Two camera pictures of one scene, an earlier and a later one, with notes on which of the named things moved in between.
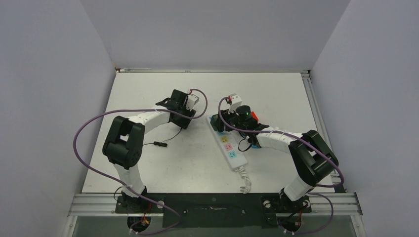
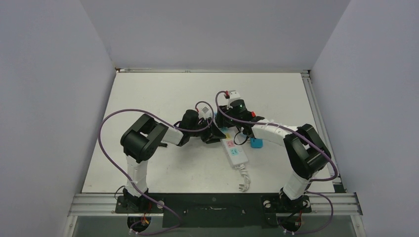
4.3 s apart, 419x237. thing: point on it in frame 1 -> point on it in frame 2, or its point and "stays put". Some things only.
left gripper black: [182, 124] -> [212, 134]
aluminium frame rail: [320, 119] stays put
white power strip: [230, 144] stays put
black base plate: [214, 210] stays put
